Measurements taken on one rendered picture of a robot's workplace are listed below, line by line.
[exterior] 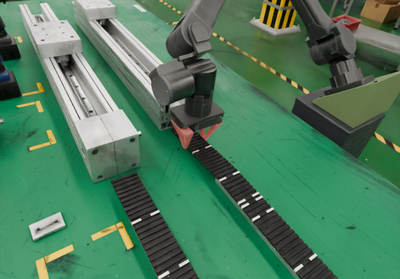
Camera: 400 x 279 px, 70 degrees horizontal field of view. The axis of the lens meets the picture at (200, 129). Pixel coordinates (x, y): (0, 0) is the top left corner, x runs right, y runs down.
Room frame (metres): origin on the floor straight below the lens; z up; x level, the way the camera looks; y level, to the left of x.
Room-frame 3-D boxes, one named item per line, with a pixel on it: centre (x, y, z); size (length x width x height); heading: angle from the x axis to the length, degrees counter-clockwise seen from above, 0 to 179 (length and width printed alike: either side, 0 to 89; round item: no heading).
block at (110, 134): (0.43, 0.17, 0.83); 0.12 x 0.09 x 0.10; 127
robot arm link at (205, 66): (0.49, 0.01, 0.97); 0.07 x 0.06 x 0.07; 136
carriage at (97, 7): (1.09, 0.45, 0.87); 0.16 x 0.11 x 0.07; 37
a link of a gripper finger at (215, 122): (0.50, 0.00, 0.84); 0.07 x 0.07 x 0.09; 38
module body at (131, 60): (0.89, 0.30, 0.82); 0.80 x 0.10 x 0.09; 37
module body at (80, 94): (0.77, 0.45, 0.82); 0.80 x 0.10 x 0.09; 37
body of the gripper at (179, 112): (0.49, 0.01, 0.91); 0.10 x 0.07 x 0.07; 128
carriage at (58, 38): (0.77, 0.45, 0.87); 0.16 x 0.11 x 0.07; 37
